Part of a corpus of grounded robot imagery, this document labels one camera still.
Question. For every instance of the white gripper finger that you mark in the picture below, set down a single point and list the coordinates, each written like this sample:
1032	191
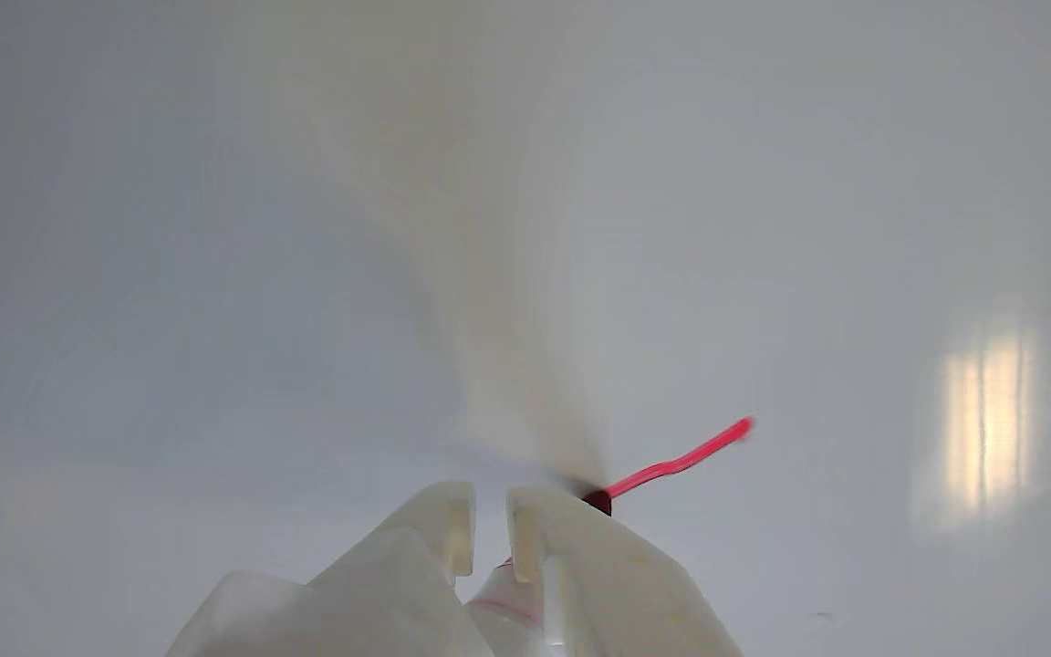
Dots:
370	593
608	593

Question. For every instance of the red marker pen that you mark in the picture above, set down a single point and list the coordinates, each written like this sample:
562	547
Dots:
597	502

